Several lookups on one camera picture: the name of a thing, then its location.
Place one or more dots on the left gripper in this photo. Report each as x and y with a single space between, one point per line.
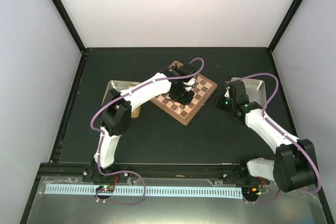
185 101

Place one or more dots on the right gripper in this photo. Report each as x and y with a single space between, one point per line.
218 103

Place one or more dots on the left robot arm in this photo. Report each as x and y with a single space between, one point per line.
114 117

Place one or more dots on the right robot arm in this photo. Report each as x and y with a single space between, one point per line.
294 166

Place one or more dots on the wooden chess board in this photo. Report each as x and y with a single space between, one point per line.
202 88

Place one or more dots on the dark chess pieces group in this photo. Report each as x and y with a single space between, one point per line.
175 66

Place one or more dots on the small circuit board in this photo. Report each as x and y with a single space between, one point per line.
105 189

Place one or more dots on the gold metal tin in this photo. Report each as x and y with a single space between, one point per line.
118 86

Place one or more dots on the black aluminium rail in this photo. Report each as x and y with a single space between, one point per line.
230 173

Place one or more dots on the light blue cable duct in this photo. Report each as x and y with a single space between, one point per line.
149 191

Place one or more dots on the right frame post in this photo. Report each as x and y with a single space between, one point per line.
294 6

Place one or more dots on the frame post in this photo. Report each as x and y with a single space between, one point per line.
294 6
69 24

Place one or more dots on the left frame post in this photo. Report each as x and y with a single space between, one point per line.
69 24

